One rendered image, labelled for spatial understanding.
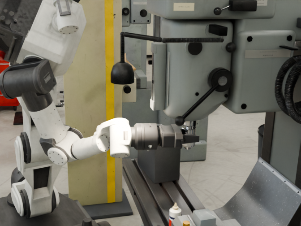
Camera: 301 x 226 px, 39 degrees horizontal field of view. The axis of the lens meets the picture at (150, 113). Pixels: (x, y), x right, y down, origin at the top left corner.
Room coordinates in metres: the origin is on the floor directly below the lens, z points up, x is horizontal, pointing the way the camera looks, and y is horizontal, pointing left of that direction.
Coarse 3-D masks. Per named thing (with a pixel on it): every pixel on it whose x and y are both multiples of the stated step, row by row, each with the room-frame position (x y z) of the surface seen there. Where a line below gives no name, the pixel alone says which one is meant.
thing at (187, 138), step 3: (183, 135) 1.28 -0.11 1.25; (186, 135) 1.29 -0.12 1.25; (189, 135) 1.29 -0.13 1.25; (192, 135) 1.29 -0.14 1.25; (195, 135) 1.29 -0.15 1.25; (198, 135) 1.30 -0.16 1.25; (183, 138) 1.28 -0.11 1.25; (186, 138) 1.29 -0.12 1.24; (189, 138) 1.29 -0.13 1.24; (192, 138) 1.29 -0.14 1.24; (195, 138) 1.29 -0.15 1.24; (198, 138) 1.29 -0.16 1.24; (183, 141) 1.28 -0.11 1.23; (186, 141) 1.29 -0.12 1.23; (189, 141) 1.29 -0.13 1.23; (192, 141) 1.29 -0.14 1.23; (195, 141) 1.29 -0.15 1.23; (198, 141) 1.29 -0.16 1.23
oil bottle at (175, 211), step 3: (174, 204) 1.27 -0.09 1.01; (174, 207) 1.27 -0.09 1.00; (177, 207) 1.27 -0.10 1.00; (171, 210) 1.26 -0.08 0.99; (174, 210) 1.26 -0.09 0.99; (177, 210) 1.26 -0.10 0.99; (180, 210) 1.27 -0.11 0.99; (171, 213) 1.26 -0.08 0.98; (174, 213) 1.25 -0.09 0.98; (177, 213) 1.25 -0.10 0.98; (180, 213) 1.26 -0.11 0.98; (171, 216) 1.26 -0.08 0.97; (174, 216) 1.25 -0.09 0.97; (171, 219) 1.26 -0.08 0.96; (171, 222) 1.26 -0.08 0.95
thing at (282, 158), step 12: (300, 48) 1.41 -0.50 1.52; (300, 84) 1.37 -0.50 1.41; (300, 96) 1.36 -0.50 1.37; (276, 120) 1.49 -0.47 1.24; (288, 120) 1.41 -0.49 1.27; (264, 132) 1.55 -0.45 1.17; (276, 132) 1.48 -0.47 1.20; (288, 132) 1.40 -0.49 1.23; (300, 132) 1.34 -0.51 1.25; (264, 144) 1.54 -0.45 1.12; (276, 144) 1.47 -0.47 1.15; (288, 144) 1.39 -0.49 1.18; (300, 144) 1.32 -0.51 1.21; (264, 156) 1.53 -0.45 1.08; (276, 156) 1.46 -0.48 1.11; (288, 156) 1.38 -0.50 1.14; (300, 156) 1.31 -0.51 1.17; (276, 168) 1.45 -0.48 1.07; (288, 168) 1.38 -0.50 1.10; (300, 168) 1.30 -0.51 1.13; (300, 180) 1.30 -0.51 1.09; (300, 204) 1.28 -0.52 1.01; (300, 216) 1.27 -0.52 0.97
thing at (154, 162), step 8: (144, 152) 1.74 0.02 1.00; (152, 152) 1.64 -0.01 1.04; (160, 152) 1.63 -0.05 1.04; (168, 152) 1.64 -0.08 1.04; (176, 152) 1.66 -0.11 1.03; (144, 160) 1.74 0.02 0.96; (152, 160) 1.64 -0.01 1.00; (160, 160) 1.63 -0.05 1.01; (168, 160) 1.64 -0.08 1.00; (176, 160) 1.66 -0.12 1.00; (144, 168) 1.73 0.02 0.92; (152, 168) 1.64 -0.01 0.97; (160, 168) 1.63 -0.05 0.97; (168, 168) 1.64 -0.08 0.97; (176, 168) 1.66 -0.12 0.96; (152, 176) 1.64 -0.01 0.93; (160, 176) 1.63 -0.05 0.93; (168, 176) 1.64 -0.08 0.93; (176, 176) 1.66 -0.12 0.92
